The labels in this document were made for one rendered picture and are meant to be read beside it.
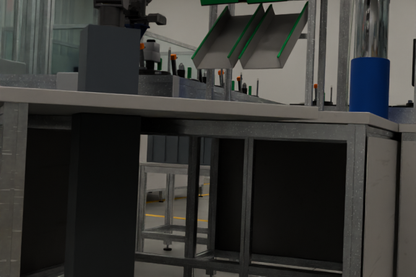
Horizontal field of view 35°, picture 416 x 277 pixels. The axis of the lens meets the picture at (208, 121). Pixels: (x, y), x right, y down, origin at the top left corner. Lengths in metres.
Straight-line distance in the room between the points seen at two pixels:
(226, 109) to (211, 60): 0.62
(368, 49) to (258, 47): 0.79
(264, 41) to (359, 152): 0.54
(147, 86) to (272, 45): 0.40
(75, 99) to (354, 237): 0.80
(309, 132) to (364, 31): 1.07
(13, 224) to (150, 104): 0.36
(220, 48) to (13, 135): 0.90
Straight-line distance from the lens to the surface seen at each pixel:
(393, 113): 3.15
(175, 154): 4.17
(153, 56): 2.18
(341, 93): 3.09
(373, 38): 2.75
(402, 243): 2.46
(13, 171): 1.37
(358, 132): 1.73
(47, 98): 1.35
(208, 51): 2.09
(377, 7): 2.78
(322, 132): 1.75
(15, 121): 1.37
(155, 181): 7.94
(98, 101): 1.36
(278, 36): 2.07
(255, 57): 2.01
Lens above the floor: 0.77
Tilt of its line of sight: 2 degrees up
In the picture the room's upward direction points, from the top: 2 degrees clockwise
